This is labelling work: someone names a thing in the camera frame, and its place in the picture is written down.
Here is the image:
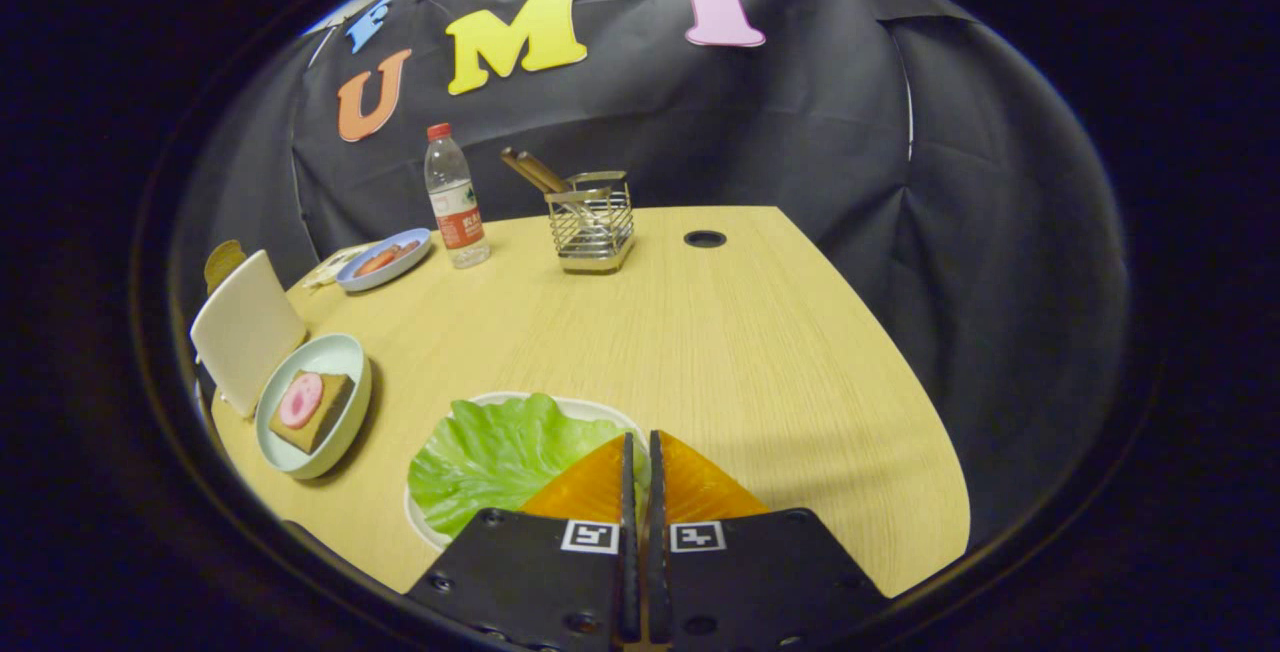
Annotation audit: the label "metal wire utensil holder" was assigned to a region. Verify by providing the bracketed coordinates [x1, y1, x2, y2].
[546, 170, 637, 274]

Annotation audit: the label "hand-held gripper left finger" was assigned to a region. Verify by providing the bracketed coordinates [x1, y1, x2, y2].
[403, 432, 642, 652]

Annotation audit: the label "white toaster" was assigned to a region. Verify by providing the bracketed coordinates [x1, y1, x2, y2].
[190, 249, 309, 420]

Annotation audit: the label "brown bread slice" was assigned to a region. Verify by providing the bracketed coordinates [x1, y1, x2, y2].
[268, 370, 356, 455]

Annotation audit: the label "white square plate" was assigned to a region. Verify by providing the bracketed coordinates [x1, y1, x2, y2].
[404, 391, 651, 551]

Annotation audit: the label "pale green bowl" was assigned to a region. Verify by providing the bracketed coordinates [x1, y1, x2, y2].
[255, 333, 373, 480]

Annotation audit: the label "green lettuce leaf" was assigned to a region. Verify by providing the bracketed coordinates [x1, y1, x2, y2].
[408, 393, 651, 539]

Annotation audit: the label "pink ham slice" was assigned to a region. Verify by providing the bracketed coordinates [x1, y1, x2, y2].
[277, 372, 325, 430]

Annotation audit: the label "wooden chopsticks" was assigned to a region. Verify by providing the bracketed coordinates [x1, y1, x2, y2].
[500, 146, 576, 197]

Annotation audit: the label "blue plate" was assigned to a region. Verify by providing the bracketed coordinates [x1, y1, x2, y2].
[335, 228, 433, 293]

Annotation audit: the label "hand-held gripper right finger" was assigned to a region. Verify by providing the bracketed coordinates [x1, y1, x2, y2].
[646, 429, 893, 652]

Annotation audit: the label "white divided tray of grains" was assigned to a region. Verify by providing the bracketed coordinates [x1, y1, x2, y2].
[303, 245, 371, 290]

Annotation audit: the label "clear water bottle red cap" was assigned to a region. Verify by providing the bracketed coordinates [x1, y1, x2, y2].
[424, 123, 492, 270]

